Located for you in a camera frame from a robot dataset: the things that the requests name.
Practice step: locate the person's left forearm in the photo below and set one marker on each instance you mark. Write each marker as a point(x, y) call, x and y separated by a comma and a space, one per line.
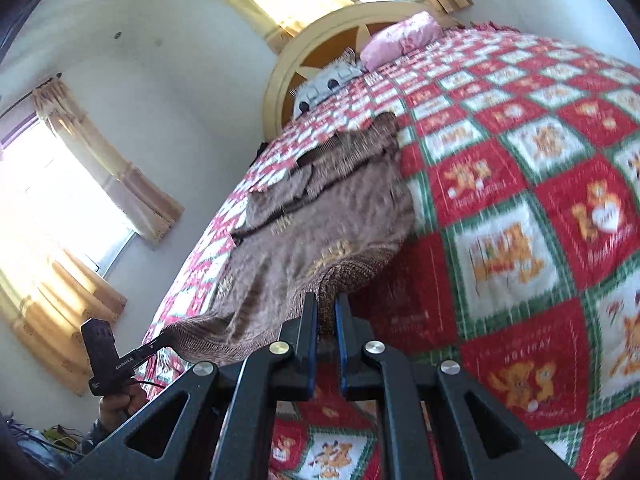
point(97, 437)

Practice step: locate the pink pillow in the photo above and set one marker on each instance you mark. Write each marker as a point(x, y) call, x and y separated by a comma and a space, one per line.
point(400, 40)

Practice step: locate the pink ruffled cloth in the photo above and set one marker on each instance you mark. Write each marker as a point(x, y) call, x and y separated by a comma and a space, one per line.
point(490, 25)

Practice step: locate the side window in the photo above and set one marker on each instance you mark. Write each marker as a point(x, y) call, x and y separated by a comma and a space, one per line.
point(40, 200)

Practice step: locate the red checked printed bedspread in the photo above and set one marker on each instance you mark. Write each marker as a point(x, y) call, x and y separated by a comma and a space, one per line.
point(500, 185)

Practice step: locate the brown knit sweater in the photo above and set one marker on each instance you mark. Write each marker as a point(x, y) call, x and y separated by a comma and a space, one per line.
point(310, 225)

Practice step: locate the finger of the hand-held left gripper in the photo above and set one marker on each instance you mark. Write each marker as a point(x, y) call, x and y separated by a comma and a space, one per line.
point(155, 342)

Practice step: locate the white patterned pillow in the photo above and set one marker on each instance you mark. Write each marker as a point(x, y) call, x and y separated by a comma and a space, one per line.
point(325, 85)

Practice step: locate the yellow side window curtain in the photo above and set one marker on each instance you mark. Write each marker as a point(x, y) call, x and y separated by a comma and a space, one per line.
point(110, 160)
point(60, 320)

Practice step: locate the short black curtain rod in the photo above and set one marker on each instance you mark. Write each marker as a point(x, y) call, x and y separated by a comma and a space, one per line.
point(30, 97)

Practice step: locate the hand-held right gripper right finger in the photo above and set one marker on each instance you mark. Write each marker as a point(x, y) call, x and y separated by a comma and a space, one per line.
point(342, 350)

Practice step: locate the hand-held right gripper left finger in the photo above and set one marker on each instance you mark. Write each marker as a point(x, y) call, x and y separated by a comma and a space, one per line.
point(307, 355)

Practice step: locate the cream arched headboard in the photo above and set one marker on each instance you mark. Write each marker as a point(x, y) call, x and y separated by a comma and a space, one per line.
point(320, 27)

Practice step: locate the person's left hand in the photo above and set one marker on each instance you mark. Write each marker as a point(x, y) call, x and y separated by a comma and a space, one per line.
point(117, 407)

